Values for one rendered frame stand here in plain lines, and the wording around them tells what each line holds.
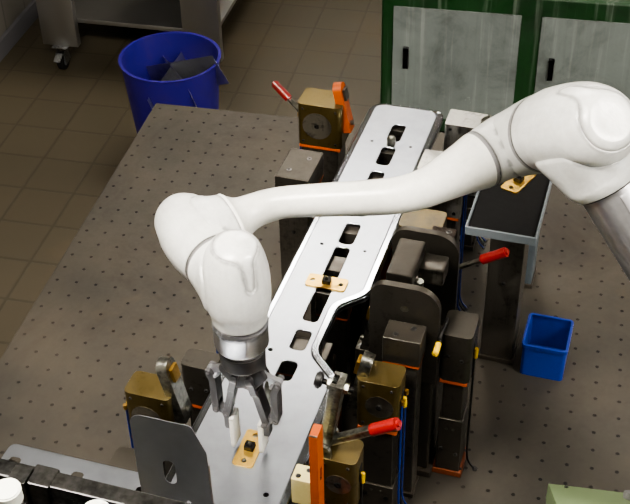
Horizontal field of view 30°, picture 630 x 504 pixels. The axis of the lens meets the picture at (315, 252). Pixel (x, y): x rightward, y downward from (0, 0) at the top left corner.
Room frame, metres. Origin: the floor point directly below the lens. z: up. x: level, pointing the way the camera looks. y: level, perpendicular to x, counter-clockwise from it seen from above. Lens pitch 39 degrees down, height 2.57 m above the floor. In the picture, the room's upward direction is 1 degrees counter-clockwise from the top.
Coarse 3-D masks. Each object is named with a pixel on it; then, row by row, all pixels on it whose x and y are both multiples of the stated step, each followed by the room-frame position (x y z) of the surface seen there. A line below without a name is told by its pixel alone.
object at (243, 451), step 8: (248, 432) 1.45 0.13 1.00; (256, 432) 1.45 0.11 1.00; (248, 440) 1.42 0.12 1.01; (256, 440) 1.43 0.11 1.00; (240, 448) 1.41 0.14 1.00; (248, 448) 1.41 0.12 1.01; (256, 448) 1.41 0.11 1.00; (240, 456) 1.40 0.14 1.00; (248, 456) 1.40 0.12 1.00; (256, 456) 1.40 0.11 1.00; (240, 464) 1.38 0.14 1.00; (248, 464) 1.38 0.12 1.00
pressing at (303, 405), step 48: (384, 144) 2.36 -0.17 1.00; (432, 144) 2.36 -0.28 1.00; (336, 240) 2.00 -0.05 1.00; (384, 240) 1.99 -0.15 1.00; (288, 288) 1.84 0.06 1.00; (288, 336) 1.70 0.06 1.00; (288, 384) 1.57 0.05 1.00; (288, 432) 1.45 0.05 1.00; (240, 480) 1.34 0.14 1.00; (288, 480) 1.34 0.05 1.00
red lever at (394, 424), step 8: (376, 424) 1.34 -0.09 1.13; (384, 424) 1.34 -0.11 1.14; (392, 424) 1.33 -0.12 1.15; (400, 424) 1.33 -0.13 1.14; (344, 432) 1.37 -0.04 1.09; (352, 432) 1.36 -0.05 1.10; (360, 432) 1.35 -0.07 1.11; (368, 432) 1.34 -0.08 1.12; (376, 432) 1.33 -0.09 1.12; (384, 432) 1.33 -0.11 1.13; (336, 440) 1.36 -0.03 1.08; (344, 440) 1.35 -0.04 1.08; (352, 440) 1.35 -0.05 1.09
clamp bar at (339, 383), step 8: (320, 376) 1.37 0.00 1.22; (336, 376) 1.38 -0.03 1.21; (344, 376) 1.37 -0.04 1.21; (320, 384) 1.36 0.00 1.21; (328, 384) 1.36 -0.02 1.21; (336, 384) 1.35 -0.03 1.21; (344, 384) 1.36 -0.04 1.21; (328, 392) 1.35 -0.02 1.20; (336, 392) 1.35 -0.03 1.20; (344, 392) 1.35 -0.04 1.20; (352, 392) 1.35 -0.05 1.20; (328, 400) 1.35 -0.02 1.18; (336, 400) 1.35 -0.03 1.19; (328, 408) 1.35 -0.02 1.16; (336, 408) 1.35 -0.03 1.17; (328, 416) 1.35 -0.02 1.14; (336, 416) 1.35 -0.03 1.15; (328, 424) 1.35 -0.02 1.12; (336, 424) 1.37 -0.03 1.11; (328, 432) 1.35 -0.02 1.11; (328, 440) 1.35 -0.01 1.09
